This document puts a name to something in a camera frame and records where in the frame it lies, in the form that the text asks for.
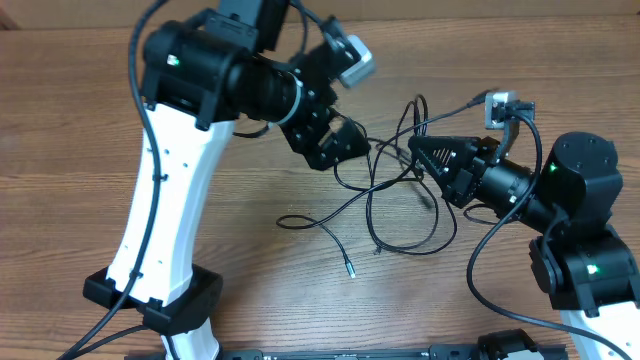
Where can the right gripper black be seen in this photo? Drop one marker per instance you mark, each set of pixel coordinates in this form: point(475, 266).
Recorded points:
point(467, 173)

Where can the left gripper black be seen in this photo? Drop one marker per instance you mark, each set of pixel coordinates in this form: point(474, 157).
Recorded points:
point(312, 109)

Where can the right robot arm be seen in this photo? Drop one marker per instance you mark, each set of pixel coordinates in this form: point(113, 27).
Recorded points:
point(581, 263)

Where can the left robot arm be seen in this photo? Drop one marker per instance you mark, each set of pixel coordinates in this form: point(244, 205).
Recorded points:
point(191, 80)

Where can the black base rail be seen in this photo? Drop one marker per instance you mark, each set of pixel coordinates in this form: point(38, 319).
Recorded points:
point(509, 344)

